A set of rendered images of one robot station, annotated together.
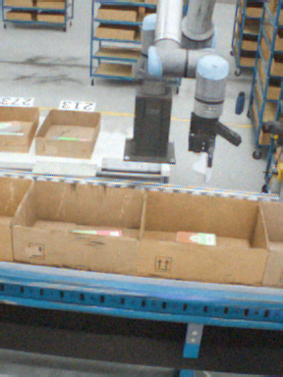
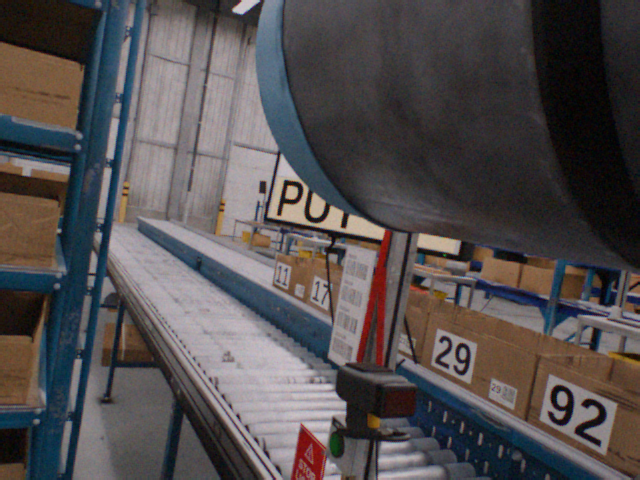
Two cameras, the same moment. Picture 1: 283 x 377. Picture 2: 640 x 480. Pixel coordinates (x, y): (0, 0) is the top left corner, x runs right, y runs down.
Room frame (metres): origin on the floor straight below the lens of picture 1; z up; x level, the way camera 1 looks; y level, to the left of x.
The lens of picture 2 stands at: (2.67, -0.04, 1.29)
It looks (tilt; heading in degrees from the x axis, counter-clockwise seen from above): 3 degrees down; 239
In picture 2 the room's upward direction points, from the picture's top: 10 degrees clockwise
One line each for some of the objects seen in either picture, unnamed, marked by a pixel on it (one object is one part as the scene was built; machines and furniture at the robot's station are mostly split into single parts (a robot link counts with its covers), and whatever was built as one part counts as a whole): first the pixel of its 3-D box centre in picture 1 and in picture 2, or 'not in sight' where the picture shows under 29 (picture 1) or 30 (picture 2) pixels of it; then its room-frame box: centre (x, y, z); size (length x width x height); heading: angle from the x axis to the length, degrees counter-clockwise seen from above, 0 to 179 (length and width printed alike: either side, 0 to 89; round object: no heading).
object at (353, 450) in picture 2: not in sight; (344, 443); (2.20, -0.66, 0.95); 0.07 x 0.03 x 0.07; 88
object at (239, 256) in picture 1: (200, 240); not in sight; (1.46, -0.20, 0.96); 0.39 x 0.29 x 0.17; 88
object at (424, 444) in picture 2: not in sight; (357, 453); (1.88, -1.01, 0.72); 0.52 x 0.05 x 0.05; 178
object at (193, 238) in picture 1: (196, 242); not in sight; (1.53, -0.19, 0.90); 0.13 x 0.07 x 0.04; 88
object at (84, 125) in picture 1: (69, 133); not in sight; (2.58, 0.40, 0.80); 0.38 x 0.28 x 0.10; 178
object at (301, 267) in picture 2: not in sight; (317, 280); (1.37, -2.16, 0.96); 0.39 x 0.29 x 0.17; 88
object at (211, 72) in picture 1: (211, 79); not in sight; (1.53, -0.18, 1.48); 0.10 x 0.09 x 0.12; 179
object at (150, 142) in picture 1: (151, 122); not in sight; (2.53, -0.02, 0.91); 0.26 x 0.26 x 0.33; 1
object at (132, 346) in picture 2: not in sight; (136, 344); (1.73, -4.03, 0.06); 0.69 x 0.47 x 0.13; 81
